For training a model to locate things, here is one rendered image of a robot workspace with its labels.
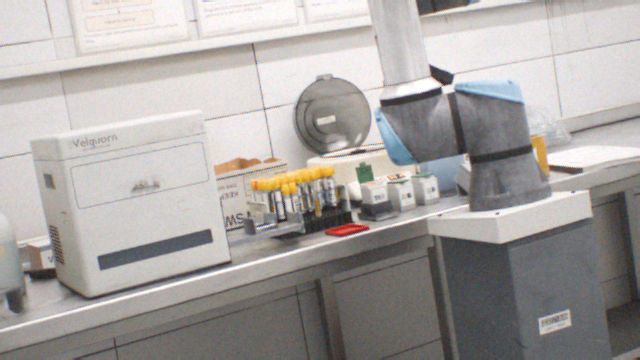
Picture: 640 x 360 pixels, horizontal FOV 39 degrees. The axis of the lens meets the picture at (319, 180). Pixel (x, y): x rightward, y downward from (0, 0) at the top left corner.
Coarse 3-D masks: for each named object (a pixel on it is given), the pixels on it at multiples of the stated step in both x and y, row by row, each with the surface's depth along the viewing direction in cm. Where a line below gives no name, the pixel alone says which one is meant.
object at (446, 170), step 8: (440, 160) 209; (448, 160) 210; (456, 160) 211; (424, 168) 209; (432, 168) 208; (440, 168) 209; (448, 168) 210; (456, 168) 211; (440, 176) 209; (448, 176) 210; (456, 176) 211; (440, 184) 209; (448, 184) 210; (440, 192) 209; (448, 192) 209; (456, 192) 209
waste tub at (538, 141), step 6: (534, 138) 209; (540, 138) 210; (534, 144) 209; (540, 144) 210; (534, 150) 209; (540, 150) 210; (540, 156) 210; (546, 156) 211; (540, 162) 210; (546, 162) 211; (546, 168) 211; (546, 174) 211
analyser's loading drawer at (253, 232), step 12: (264, 216) 183; (288, 216) 186; (300, 216) 181; (252, 228) 178; (264, 228) 178; (276, 228) 179; (288, 228) 179; (300, 228) 181; (228, 240) 176; (240, 240) 175; (252, 240) 176
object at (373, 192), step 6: (360, 186) 196; (366, 186) 194; (372, 186) 194; (378, 186) 194; (384, 186) 194; (366, 192) 194; (372, 192) 193; (378, 192) 193; (384, 192) 194; (366, 198) 195; (372, 198) 193; (378, 198) 193; (384, 198) 194
